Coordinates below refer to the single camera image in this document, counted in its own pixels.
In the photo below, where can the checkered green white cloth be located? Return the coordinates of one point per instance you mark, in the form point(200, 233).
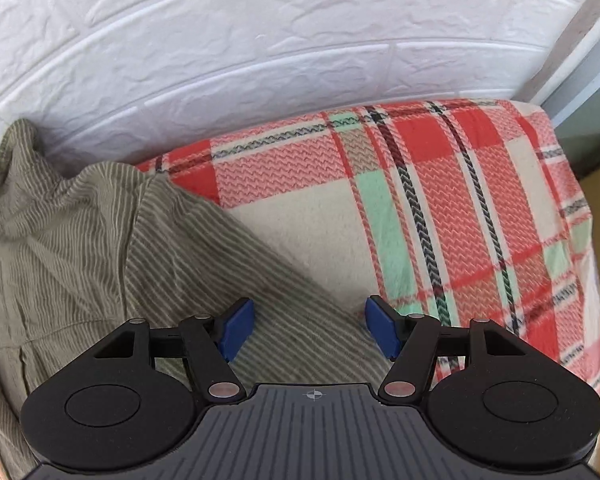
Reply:
point(80, 240)

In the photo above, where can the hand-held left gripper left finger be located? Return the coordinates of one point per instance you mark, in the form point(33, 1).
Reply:
point(237, 327)

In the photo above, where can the white door trim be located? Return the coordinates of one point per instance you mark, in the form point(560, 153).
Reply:
point(580, 45)

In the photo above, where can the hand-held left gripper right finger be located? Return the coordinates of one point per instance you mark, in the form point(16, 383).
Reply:
point(382, 325)

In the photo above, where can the red plaid blanket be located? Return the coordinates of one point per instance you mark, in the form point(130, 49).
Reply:
point(455, 200)

